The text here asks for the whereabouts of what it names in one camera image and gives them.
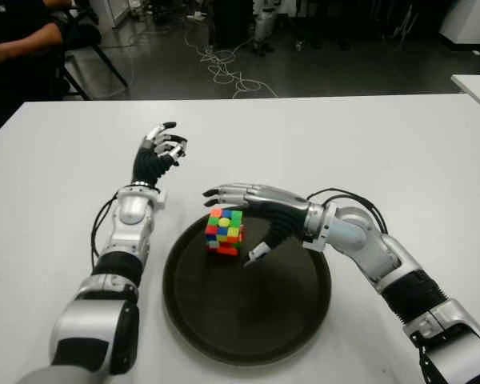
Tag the white box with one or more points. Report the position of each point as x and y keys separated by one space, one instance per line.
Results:
x=108 y=12

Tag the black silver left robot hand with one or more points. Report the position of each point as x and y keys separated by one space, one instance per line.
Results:
x=146 y=166

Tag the white cabinet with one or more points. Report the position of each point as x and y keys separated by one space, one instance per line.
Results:
x=472 y=20

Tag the round dark brown plate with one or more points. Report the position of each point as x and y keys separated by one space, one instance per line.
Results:
x=246 y=304

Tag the multicoloured Rubik's cube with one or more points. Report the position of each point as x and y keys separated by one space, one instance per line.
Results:
x=224 y=230

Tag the white power strip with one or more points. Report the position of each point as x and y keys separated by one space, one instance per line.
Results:
x=198 y=17

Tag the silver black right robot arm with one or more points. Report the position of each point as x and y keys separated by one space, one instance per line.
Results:
x=404 y=272

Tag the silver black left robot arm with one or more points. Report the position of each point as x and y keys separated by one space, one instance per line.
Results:
x=96 y=304

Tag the white standing robot legs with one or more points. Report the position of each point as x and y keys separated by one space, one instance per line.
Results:
x=264 y=24

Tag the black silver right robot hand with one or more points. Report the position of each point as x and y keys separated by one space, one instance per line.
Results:
x=280 y=212

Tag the grey metal folding stand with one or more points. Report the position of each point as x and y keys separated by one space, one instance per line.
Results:
x=404 y=24

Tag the white side table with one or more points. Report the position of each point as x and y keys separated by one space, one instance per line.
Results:
x=478 y=88

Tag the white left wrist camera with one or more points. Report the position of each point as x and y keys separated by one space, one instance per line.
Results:
x=162 y=199

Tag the bystander bare forearm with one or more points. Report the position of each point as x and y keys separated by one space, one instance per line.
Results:
x=20 y=48

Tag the tall black cabinet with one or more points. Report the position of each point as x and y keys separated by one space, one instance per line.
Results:
x=232 y=22

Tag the bystander black clothed body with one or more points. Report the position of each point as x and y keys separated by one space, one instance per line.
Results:
x=16 y=88

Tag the black office chair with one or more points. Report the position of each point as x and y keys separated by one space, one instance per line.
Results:
x=84 y=34

